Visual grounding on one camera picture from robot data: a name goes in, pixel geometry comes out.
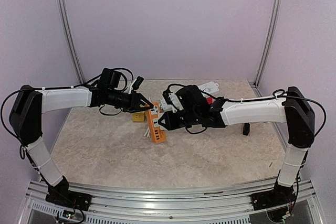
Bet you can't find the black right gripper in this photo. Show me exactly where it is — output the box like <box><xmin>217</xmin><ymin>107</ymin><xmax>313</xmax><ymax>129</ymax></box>
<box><xmin>159</xmin><ymin>109</ymin><xmax>200</xmax><ymax>130</ymax></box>

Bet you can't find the orange power strip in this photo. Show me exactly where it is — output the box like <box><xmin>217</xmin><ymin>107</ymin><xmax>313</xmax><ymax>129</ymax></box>
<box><xmin>145</xmin><ymin>102</ymin><xmax>166</xmax><ymax>143</ymax></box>

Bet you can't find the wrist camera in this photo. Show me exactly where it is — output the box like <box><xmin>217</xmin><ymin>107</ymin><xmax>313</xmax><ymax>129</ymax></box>
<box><xmin>163</xmin><ymin>89</ymin><xmax>184</xmax><ymax>111</ymax></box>
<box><xmin>128</xmin><ymin>76</ymin><xmax>144</xmax><ymax>94</ymax></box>

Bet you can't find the right aluminium corner post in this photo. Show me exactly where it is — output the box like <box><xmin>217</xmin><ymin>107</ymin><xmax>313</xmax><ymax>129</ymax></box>
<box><xmin>251</xmin><ymin>0</ymin><xmax>281</xmax><ymax>89</ymax></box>

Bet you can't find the aluminium front rail frame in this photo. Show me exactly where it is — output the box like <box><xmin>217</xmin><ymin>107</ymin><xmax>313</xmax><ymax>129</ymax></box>
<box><xmin>17</xmin><ymin>178</ymin><xmax>327</xmax><ymax>223</ymax></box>

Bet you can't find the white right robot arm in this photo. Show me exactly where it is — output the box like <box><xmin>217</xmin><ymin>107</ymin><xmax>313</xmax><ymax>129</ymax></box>
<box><xmin>157</xmin><ymin>84</ymin><xmax>321</xmax><ymax>205</ymax></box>

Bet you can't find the black plug with cable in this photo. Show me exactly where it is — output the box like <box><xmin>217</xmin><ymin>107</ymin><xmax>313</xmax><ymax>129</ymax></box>
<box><xmin>243</xmin><ymin>123</ymin><xmax>250</xmax><ymax>136</ymax></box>

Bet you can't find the long white power strip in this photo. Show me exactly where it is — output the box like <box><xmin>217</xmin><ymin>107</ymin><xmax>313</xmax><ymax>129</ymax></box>
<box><xmin>165</xmin><ymin>81</ymin><xmax>219</xmax><ymax>101</ymax></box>

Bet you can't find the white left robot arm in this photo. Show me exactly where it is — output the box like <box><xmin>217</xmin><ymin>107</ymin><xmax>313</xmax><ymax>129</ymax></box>
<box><xmin>1</xmin><ymin>68</ymin><xmax>153</xmax><ymax>206</ymax></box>

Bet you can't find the white plug adapter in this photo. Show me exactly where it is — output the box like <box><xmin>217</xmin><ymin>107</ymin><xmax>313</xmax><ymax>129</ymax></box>
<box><xmin>160</xmin><ymin>98</ymin><xmax>173</xmax><ymax>112</ymax></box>

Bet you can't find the left aluminium corner post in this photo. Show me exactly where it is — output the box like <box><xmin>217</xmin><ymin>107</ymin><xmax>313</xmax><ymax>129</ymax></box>
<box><xmin>57</xmin><ymin>0</ymin><xmax>85</xmax><ymax>84</ymax></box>

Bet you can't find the yellow cube socket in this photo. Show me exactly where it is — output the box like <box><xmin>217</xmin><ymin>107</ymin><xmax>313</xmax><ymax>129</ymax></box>
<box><xmin>132</xmin><ymin>112</ymin><xmax>146</xmax><ymax>123</ymax></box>

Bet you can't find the aluminium corner post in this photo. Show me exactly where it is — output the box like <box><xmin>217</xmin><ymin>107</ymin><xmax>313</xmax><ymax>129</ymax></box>
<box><xmin>251</xmin><ymin>0</ymin><xmax>281</xmax><ymax>89</ymax></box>
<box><xmin>57</xmin><ymin>0</ymin><xmax>85</xmax><ymax>84</ymax></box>

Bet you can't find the small circuit board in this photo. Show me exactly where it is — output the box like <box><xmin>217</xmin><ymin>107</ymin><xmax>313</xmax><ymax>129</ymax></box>
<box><xmin>55</xmin><ymin>210</ymin><xmax>81</xmax><ymax>222</ymax></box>

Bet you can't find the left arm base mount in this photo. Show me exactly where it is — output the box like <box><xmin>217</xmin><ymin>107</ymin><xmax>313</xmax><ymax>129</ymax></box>
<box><xmin>45</xmin><ymin>191</ymin><xmax>92</xmax><ymax>211</ymax></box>

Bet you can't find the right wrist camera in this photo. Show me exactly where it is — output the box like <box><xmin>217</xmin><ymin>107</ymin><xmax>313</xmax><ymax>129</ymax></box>
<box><xmin>163</xmin><ymin>89</ymin><xmax>184</xmax><ymax>111</ymax></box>

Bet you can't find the white bundled cable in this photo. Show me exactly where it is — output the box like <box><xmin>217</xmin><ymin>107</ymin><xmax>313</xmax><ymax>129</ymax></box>
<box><xmin>143</xmin><ymin>97</ymin><xmax>155</xmax><ymax>138</ymax></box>

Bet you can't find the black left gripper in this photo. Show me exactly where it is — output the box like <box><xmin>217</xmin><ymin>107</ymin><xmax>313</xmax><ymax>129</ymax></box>
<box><xmin>108</xmin><ymin>89</ymin><xmax>154</xmax><ymax>113</ymax></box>

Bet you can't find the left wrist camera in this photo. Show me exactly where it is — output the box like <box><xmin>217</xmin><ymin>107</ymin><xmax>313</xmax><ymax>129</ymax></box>
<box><xmin>128</xmin><ymin>76</ymin><xmax>144</xmax><ymax>94</ymax></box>

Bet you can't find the red cube socket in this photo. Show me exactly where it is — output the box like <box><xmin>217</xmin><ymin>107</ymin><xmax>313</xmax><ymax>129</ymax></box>
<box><xmin>206</xmin><ymin>97</ymin><xmax>214</xmax><ymax>104</ymax></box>

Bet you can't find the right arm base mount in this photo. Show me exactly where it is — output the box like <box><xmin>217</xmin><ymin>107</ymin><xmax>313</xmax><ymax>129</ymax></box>
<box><xmin>250</xmin><ymin>189</ymin><xmax>296</xmax><ymax>211</ymax></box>

